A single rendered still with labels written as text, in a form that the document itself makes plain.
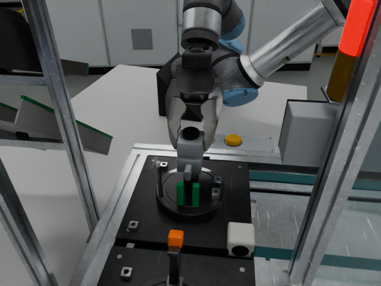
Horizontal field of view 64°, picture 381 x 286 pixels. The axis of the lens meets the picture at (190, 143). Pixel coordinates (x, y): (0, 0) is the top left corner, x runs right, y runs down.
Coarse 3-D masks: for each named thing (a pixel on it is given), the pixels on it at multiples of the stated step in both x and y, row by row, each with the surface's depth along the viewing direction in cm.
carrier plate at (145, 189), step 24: (144, 168) 68; (168, 168) 68; (216, 168) 68; (240, 168) 68; (144, 192) 62; (240, 192) 62; (144, 216) 57; (168, 216) 57; (216, 216) 57; (240, 216) 57; (120, 240) 53; (144, 240) 53; (192, 240) 53; (216, 240) 53
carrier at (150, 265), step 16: (112, 256) 50; (128, 256) 50; (144, 256) 50; (160, 256) 50; (192, 256) 50; (208, 256) 50; (112, 272) 48; (144, 272) 48; (160, 272) 48; (192, 272) 48; (208, 272) 48; (224, 272) 48; (240, 272) 48
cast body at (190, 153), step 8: (184, 128) 53; (192, 128) 53; (184, 136) 52; (192, 136) 52; (200, 136) 53; (176, 144) 52; (184, 144) 51; (192, 144) 51; (200, 144) 51; (184, 152) 52; (192, 152) 52; (200, 152) 52; (176, 160) 53; (184, 160) 52; (192, 160) 52; (200, 160) 52; (184, 168) 53; (192, 168) 53; (200, 168) 53; (184, 176) 52
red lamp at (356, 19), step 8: (352, 0) 28; (360, 0) 27; (368, 0) 27; (352, 8) 28; (360, 8) 27; (368, 8) 27; (352, 16) 28; (360, 16) 27; (368, 16) 27; (352, 24) 28; (360, 24) 28; (344, 32) 30; (352, 32) 29; (360, 32) 28; (344, 40) 30; (352, 40) 29; (360, 40) 28; (344, 48) 30; (352, 48) 29
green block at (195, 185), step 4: (196, 184) 54; (192, 188) 54; (196, 188) 53; (192, 192) 54; (196, 192) 54; (192, 196) 55; (196, 196) 55; (192, 200) 55; (196, 200) 55; (192, 204) 56; (196, 204) 56
